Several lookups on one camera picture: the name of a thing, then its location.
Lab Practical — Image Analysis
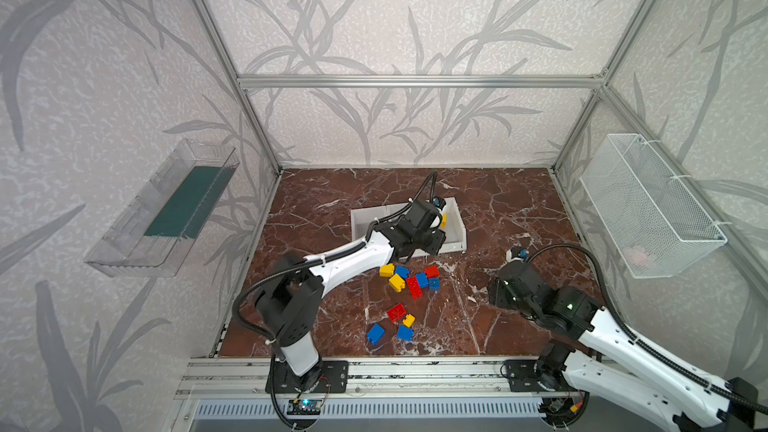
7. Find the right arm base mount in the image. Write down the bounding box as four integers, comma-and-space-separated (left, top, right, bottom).
499, 359, 579, 394

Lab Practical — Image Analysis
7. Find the right white sorting bin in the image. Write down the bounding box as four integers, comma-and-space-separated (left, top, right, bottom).
438, 197, 467, 255

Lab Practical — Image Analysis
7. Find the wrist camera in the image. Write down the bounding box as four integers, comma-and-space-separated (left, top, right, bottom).
506, 247, 529, 262
430, 196, 446, 210

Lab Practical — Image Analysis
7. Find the red lego brick lower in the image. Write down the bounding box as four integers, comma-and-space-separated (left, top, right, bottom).
387, 303, 407, 323

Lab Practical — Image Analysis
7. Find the red lego brick upper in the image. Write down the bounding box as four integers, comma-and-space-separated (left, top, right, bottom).
424, 265, 440, 279

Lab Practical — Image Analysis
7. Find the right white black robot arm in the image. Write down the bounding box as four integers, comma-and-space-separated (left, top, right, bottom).
488, 260, 767, 431

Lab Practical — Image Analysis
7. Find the long red brick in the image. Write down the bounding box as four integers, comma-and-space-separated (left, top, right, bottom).
406, 277, 423, 300

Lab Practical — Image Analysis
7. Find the aluminium front rail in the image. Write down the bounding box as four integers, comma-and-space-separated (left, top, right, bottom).
173, 355, 676, 400

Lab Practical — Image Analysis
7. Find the clear plastic wall tray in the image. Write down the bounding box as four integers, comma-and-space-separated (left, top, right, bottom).
85, 139, 240, 278

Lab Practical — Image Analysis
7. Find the red lego brick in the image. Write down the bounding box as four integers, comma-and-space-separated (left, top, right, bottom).
387, 303, 407, 323
424, 265, 440, 279

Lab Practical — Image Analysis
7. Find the white wire mesh basket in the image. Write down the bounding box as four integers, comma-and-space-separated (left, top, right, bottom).
580, 133, 728, 279

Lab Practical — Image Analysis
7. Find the left white sorting bin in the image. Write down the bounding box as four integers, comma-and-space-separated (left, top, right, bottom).
352, 206, 394, 268

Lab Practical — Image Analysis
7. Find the white sorting bin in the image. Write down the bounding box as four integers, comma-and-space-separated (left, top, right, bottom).
352, 206, 394, 268
438, 197, 467, 255

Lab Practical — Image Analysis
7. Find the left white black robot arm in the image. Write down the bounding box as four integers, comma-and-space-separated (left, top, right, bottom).
231, 197, 446, 379

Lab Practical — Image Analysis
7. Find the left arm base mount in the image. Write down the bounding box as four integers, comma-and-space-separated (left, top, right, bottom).
265, 359, 350, 394

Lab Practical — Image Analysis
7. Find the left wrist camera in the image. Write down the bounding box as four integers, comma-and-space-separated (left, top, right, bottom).
430, 196, 446, 210

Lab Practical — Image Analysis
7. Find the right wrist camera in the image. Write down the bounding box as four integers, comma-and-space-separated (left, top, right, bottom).
506, 247, 529, 262

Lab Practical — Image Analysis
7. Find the yellow lego brick top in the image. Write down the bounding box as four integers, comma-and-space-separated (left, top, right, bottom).
379, 264, 396, 278

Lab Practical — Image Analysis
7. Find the small yellow lego brick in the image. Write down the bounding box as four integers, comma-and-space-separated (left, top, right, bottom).
402, 314, 415, 328

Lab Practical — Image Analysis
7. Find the green circuit board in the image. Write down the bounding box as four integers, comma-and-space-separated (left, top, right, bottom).
286, 398, 323, 417

